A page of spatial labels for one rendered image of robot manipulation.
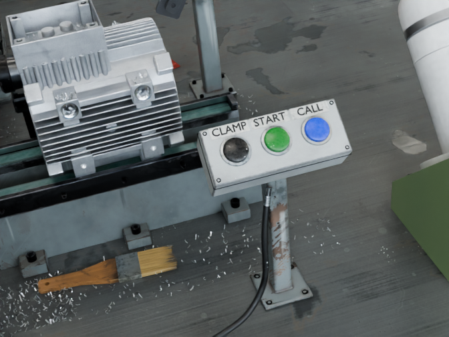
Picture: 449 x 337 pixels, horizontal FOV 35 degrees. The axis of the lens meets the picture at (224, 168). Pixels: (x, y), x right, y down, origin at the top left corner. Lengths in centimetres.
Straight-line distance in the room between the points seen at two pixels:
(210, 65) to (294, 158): 61
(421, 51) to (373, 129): 31
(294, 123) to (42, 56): 35
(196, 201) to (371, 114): 41
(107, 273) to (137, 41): 34
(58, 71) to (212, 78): 51
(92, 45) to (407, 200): 50
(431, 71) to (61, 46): 50
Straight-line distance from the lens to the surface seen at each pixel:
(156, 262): 108
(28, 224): 110
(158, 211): 113
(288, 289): 102
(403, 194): 110
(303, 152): 84
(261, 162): 83
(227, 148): 82
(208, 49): 141
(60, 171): 104
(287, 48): 160
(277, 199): 91
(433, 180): 100
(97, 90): 99
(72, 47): 98
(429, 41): 105
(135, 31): 103
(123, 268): 108
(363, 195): 118
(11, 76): 117
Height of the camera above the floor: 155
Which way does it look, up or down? 37 degrees down
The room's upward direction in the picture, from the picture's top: 7 degrees counter-clockwise
